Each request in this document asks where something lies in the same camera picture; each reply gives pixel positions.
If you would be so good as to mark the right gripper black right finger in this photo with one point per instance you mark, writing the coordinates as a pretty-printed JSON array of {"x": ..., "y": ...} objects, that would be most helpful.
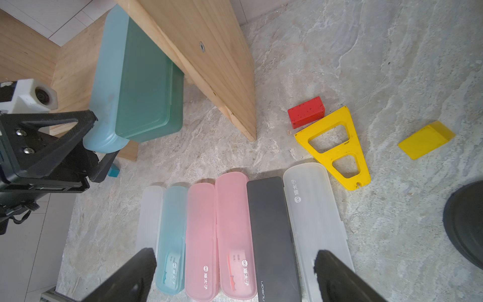
[{"x": 338, "y": 283}]

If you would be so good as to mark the light teal pencil case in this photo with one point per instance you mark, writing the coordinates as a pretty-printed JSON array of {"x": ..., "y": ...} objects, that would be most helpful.
[
  {"x": 171, "y": 252},
  {"x": 107, "y": 85}
]

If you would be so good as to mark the pink pencil case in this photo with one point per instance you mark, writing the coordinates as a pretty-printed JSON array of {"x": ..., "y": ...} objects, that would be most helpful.
[
  {"x": 235, "y": 247},
  {"x": 201, "y": 271}
]

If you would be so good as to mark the red rectangular block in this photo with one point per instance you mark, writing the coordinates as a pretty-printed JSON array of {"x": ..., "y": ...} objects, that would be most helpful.
[{"x": 307, "y": 112}]

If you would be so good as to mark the clear white pencil case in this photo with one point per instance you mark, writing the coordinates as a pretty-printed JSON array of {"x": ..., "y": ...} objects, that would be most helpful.
[{"x": 315, "y": 221}]

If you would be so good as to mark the frosted white pencil case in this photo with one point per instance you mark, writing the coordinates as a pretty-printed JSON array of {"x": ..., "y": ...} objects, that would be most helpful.
[{"x": 149, "y": 218}]

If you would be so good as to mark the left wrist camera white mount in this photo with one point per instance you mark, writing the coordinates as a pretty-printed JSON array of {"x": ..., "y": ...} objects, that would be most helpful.
[{"x": 27, "y": 96}]

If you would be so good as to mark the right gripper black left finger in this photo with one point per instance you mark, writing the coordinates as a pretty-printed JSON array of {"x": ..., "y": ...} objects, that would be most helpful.
[{"x": 132, "y": 282}]

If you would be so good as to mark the dark green pencil case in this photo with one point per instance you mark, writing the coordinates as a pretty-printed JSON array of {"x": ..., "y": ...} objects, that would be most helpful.
[{"x": 151, "y": 94}]

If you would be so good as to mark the yellow frame block with hole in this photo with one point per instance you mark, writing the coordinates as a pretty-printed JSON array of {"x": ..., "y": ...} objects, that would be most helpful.
[{"x": 350, "y": 147}]

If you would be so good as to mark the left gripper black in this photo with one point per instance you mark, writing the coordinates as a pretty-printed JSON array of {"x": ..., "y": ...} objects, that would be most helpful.
[{"x": 45, "y": 151}]

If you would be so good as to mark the small teal block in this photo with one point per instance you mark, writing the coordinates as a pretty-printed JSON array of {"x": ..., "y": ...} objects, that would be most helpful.
[{"x": 113, "y": 171}]

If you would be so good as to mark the small yellow block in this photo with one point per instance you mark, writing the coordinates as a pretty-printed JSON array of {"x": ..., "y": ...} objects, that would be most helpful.
[{"x": 427, "y": 139}]

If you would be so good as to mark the black pencil case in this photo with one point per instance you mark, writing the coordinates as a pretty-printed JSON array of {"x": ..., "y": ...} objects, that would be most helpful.
[{"x": 274, "y": 253}]

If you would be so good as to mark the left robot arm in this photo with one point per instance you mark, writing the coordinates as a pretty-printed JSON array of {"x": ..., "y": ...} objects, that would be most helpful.
[{"x": 17, "y": 206}]

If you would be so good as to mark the silver microphone on stand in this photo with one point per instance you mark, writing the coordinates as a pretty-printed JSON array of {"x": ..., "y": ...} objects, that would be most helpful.
[{"x": 462, "y": 220}]

